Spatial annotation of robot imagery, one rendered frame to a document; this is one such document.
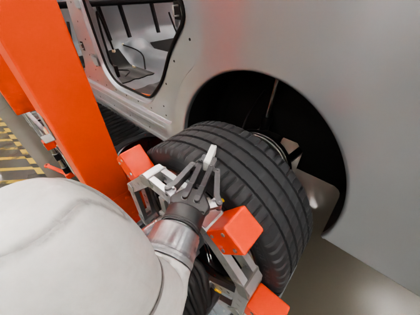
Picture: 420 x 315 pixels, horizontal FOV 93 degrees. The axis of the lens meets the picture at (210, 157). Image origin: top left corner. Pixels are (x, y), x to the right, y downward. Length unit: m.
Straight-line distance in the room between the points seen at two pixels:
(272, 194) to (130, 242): 0.42
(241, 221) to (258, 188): 0.12
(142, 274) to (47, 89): 0.67
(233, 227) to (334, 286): 1.42
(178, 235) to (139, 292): 0.14
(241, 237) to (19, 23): 0.74
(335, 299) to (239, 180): 1.37
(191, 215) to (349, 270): 1.62
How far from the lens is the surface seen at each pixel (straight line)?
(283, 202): 0.58
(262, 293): 0.68
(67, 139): 0.86
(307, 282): 1.73
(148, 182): 0.58
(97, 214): 0.18
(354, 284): 1.87
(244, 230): 0.44
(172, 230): 0.34
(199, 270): 0.52
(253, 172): 0.54
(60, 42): 0.78
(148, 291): 0.24
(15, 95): 2.80
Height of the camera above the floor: 1.52
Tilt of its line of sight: 41 degrees down
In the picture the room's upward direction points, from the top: straight up
